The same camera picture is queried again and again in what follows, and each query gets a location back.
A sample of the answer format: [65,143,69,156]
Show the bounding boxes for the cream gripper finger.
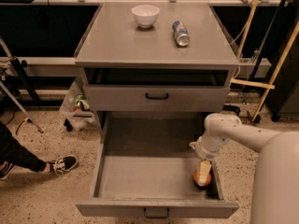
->
[197,161,211,186]

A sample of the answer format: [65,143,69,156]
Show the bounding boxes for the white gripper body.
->
[189,135,225,161]

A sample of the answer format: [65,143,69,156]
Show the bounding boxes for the orange fruit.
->
[192,170,211,187]

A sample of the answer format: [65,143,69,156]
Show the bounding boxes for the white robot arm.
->
[190,113,299,224]

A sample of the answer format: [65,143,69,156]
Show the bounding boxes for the open grey middle drawer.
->
[76,112,238,219]

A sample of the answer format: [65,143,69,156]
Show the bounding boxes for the grey drawer cabinet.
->
[75,1,239,122]

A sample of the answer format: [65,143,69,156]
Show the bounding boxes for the blue silver soda can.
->
[172,21,190,47]

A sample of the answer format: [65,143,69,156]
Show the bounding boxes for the clear plastic bin with items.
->
[59,77,96,131]

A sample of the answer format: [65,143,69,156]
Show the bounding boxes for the black white sneaker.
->
[0,161,15,180]
[49,155,78,175]

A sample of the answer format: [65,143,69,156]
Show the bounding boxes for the white bowl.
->
[132,5,160,28]

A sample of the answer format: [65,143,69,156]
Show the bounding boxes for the person leg black trousers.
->
[0,122,47,172]

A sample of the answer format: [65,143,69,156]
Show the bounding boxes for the metal tripod leg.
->
[0,80,44,133]

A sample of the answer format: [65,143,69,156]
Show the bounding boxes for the wooden frame stand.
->
[242,0,299,121]

